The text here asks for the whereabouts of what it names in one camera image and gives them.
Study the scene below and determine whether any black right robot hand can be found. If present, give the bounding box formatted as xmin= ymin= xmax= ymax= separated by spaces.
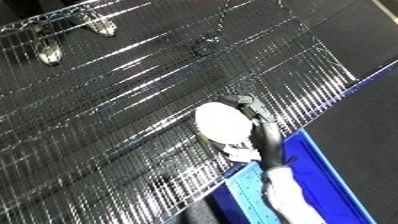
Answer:
xmin=216 ymin=94 xmax=294 ymax=170

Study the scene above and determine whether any white paper cup green band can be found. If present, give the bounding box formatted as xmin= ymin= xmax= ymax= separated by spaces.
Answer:
xmin=193 ymin=102 xmax=256 ymax=145

